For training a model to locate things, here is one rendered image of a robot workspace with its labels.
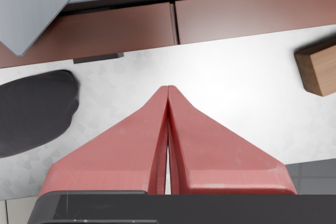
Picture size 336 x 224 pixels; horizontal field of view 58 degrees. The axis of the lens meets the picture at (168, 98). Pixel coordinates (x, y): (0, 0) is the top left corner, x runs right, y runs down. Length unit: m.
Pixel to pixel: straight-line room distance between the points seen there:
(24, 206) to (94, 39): 0.81
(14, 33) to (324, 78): 0.36
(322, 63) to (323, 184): 0.99
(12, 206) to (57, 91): 0.67
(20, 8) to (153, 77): 0.22
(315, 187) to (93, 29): 1.20
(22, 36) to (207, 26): 0.16
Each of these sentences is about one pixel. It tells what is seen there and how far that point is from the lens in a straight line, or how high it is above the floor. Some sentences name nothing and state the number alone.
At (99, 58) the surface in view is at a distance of 0.35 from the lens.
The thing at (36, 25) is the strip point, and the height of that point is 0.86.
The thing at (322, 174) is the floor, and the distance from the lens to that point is 1.37.
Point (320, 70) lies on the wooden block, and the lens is 0.43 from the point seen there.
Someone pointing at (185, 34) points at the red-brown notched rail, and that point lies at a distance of 0.29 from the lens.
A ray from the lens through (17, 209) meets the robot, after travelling 1.06.
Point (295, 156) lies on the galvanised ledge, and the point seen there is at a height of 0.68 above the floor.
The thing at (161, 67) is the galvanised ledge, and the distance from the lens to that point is 0.44.
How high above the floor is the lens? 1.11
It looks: 80 degrees down
